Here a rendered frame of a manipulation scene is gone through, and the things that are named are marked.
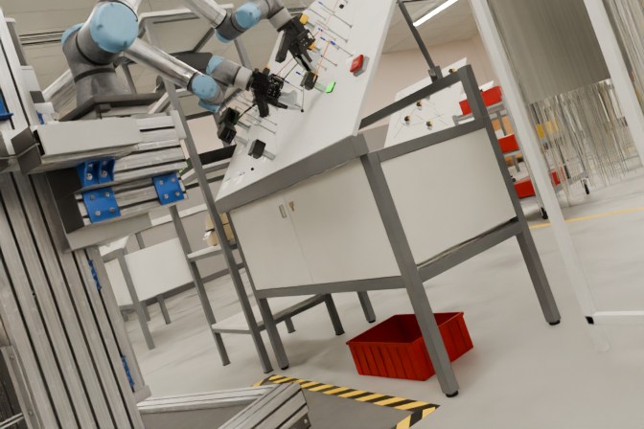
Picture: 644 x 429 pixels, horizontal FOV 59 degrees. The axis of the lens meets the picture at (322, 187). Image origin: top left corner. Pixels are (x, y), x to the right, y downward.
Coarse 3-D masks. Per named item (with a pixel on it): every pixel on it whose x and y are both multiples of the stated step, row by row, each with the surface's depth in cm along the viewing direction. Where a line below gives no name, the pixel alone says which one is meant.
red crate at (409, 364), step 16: (384, 320) 241; (400, 320) 242; (416, 320) 234; (448, 320) 209; (464, 320) 214; (368, 336) 234; (384, 336) 238; (400, 336) 243; (416, 336) 237; (448, 336) 208; (464, 336) 212; (352, 352) 227; (368, 352) 218; (384, 352) 210; (400, 352) 203; (416, 352) 198; (448, 352) 206; (464, 352) 210; (368, 368) 220; (384, 368) 212; (400, 368) 206; (416, 368) 199; (432, 368) 200
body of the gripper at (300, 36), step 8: (296, 16) 206; (288, 24) 203; (296, 24) 206; (296, 32) 206; (304, 32) 205; (296, 40) 205; (304, 40) 207; (312, 40) 207; (288, 48) 209; (296, 48) 205
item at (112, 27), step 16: (112, 0) 152; (128, 0) 156; (96, 16) 147; (112, 16) 149; (128, 16) 152; (80, 32) 153; (96, 32) 148; (112, 32) 148; (128, 32) 151; (80, 48) 154; (96, 48) 151; (112, 48) 151
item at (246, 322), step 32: (160, 32) 304; (192, 32) 320; (128, 64) 329; (192, 96) 299; (224, 96) 324; (192, 160) 279; (224, 160) 290; (192, 256) 317; (224, 256) 279; (224, 320) 324; (256, 320) 288; (288, 320) 348; (224, 352) 323
